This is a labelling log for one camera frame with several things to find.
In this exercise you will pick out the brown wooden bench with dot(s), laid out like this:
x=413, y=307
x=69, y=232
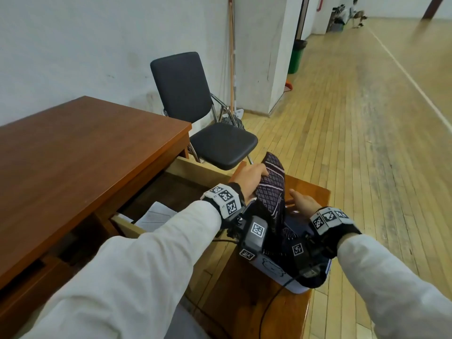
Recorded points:
x=312, y=194

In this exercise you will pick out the grey mop head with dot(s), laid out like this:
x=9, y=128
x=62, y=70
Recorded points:
x=233, y=120

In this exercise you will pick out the wooden mop stick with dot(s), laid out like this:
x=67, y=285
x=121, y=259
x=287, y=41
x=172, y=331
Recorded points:
x=232, y=49

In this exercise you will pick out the wooden drawer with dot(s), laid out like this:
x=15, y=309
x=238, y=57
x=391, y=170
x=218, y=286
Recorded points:
x=190, y=169

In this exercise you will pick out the person's left forearm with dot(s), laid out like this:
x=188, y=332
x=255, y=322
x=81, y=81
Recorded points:
x=134, y=278

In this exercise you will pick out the brown door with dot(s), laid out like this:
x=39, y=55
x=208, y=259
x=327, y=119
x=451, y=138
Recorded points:
x=433, y=7

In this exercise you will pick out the brown wooden desk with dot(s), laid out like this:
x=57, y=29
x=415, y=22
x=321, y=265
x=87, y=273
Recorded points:
x=77, y=155

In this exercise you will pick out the dark bags on bench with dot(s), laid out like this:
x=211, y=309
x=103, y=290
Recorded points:
x=337, y=19

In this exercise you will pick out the dark door frame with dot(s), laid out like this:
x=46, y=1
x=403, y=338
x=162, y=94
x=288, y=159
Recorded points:
x=302, y=17

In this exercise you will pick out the dark patterned garment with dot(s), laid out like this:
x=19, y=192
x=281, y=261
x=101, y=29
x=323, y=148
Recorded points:
x=270, y=187

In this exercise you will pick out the orange hoop on floor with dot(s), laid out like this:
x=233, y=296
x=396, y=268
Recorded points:
x=289, y=86

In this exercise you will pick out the person's grey trouser legs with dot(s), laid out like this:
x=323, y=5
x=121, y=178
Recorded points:
x=190, y=324

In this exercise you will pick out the black padded metal chair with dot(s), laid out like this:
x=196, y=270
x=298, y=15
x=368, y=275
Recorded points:
x=180, y=84

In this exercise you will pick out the green trash bin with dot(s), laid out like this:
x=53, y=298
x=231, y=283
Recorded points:
x=296, y=58

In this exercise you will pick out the person's left hand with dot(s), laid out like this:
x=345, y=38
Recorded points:
x=249, y=181

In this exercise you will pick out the person's right hand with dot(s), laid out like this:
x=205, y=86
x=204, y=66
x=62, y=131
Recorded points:
x=305, y=204

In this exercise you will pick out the light blue plastic basin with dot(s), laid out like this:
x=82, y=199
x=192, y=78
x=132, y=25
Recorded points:
x=279, y=277

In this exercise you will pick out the person's right forearm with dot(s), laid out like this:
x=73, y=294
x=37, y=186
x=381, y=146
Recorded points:
x=395, y=285

